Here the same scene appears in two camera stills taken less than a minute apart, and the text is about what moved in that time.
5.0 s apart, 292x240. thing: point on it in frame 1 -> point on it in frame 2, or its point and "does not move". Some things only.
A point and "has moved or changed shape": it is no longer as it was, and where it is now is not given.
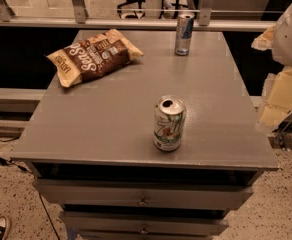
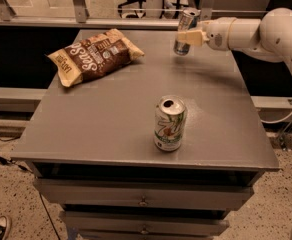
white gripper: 290,40 -> 217,34
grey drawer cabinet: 92,148 does not move
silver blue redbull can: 184,33 has moved or changed shape
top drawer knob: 142,202 does not move
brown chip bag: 93,56 does not move
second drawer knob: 144,232 does not move
